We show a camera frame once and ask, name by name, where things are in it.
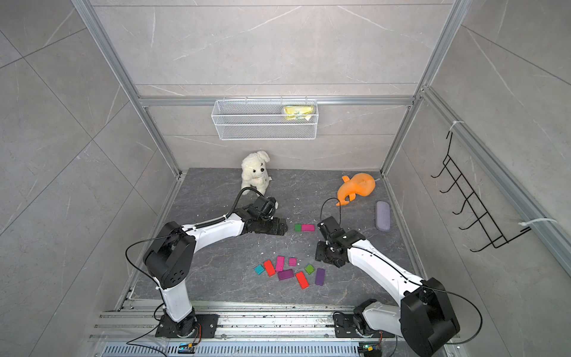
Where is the long magenta block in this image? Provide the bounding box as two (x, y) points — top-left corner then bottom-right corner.
(301, 224), (315, 232)

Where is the purple block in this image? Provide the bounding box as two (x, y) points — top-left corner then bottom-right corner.
(315, 268), (326, 286)
(277, 269), (295, 281)

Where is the red block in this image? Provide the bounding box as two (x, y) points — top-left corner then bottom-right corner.
(263, 260), (277, 277)
(295, 272), (309, 290)

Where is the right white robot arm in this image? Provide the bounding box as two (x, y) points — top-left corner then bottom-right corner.
(316, 225), (460, 356)

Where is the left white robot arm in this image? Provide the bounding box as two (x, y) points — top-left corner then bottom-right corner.
(144, 208), (288, 338)

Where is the light green cube block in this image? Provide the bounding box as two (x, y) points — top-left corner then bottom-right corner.
(305, 264), (315, 275)

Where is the upright magenta block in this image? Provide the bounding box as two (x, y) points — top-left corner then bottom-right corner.
(276, 256), (285, 272)

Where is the teal cube block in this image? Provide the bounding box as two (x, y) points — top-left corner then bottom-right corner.
(254, 265), (265, 275)

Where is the purple block flat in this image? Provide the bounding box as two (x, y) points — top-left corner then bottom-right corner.
(277, 269), (295, 281)

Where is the white plush dog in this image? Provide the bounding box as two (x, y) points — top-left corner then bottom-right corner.
(241, 151), (272, 194)

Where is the purple glasses case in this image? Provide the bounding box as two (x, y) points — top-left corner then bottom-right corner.
(376, 201), (391, 231)

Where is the orange toy watering can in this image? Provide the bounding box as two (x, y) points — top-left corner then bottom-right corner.
(337, 173), (376, 206)

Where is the yellow packet in basket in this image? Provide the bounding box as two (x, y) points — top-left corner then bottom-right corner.
(281, 105), (315, 121)

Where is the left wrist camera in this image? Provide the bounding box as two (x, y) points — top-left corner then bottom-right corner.
(248, 196), (277, 220)

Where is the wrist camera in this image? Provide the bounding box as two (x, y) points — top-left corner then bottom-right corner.
(318, 217), (345, 240)
(248, 196), (277, 220)

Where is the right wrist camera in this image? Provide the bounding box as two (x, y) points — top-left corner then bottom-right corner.
(318, 217), (345, 240)

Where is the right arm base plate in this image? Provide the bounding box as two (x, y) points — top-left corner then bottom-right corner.
(332, 312), (395, 339)

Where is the aluminium mounting rail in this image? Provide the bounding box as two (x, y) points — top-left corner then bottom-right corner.
(86, 300), (462, 357)

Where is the white wire mesh basket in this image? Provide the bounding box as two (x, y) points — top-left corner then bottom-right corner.
(211, 98), (319, 141)

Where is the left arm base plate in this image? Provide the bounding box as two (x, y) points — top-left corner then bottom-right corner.
(156, 314), (219, 339)

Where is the black wire hook rack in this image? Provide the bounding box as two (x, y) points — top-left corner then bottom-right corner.
(431, 132), (532, 253)

